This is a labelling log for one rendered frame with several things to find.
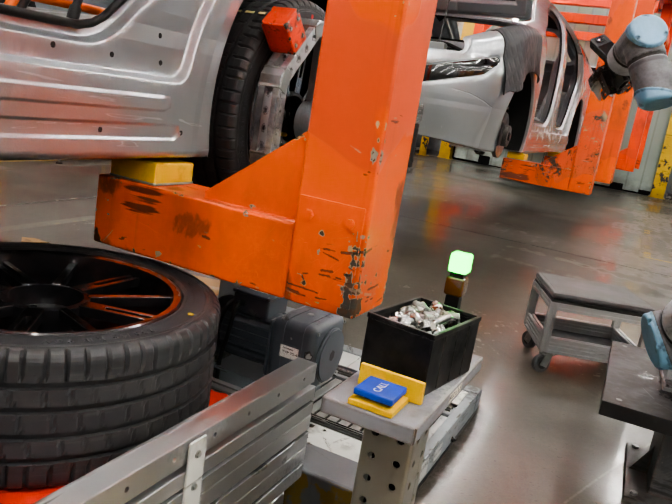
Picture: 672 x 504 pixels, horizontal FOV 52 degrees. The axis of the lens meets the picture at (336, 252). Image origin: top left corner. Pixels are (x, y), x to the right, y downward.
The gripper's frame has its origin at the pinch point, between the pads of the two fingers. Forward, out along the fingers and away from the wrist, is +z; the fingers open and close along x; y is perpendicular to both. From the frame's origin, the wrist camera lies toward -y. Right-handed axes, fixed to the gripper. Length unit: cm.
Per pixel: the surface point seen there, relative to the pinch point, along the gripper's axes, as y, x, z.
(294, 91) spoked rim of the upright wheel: -25, -83, -5
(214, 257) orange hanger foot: 25, -112, -46
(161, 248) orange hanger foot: 18, -124, -41
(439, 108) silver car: -86, 7, 213
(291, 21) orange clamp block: -28, -80, -36
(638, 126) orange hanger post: -181, 428, 812
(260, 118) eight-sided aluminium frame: -10, -95, -26
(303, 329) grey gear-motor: 44, -100, -27
